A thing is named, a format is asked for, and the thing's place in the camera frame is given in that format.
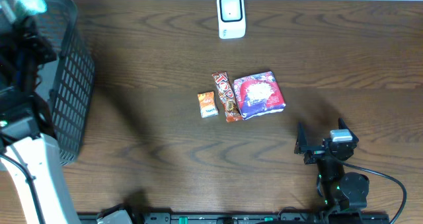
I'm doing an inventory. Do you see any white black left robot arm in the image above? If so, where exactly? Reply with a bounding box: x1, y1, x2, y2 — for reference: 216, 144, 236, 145
1, 1, 80, 223

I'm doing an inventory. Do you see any pink purple pad package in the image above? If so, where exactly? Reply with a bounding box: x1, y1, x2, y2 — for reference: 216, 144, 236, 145
233, 71, 286, 120

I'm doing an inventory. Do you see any grey plastic basket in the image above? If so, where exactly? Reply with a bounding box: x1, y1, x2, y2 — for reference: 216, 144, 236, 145
0, 0, 96, 167

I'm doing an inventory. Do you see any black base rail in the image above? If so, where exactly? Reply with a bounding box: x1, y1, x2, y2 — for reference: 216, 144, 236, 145
135, 210, 390, 224

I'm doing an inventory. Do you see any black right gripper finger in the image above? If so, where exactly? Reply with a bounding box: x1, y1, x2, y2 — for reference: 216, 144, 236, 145
338, 118, 359, 141
294, 122, 308, 154

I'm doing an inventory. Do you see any small orange snack box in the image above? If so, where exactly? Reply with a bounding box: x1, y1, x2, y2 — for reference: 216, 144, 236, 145
198, 91, 218, 118

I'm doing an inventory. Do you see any orange chocolate bar wrapper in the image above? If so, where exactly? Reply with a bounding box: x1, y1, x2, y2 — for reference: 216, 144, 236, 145
212, 71, 243, 122

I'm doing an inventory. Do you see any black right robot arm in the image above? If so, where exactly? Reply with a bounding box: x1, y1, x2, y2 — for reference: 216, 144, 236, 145
294, 118, 369, 211

